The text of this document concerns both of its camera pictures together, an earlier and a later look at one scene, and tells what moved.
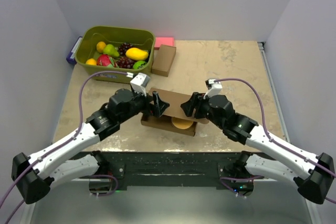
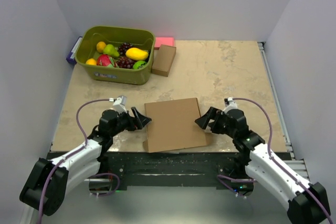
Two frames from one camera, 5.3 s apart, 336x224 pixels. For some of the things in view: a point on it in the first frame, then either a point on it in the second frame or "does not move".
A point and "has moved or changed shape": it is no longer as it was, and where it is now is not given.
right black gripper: x=188 y=107 → x=212 y=114
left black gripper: x=157 y=108 → x=138 y=120
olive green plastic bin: x=115 y=48 does not move
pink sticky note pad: x=166 y=41 does not move
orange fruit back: x=100 y=46 does not move
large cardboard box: x=175 y=119 has moved or changed shape
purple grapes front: x=125 y=62 does not move
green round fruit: x=139 y=64 does not move
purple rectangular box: x=71 y=58 does not move
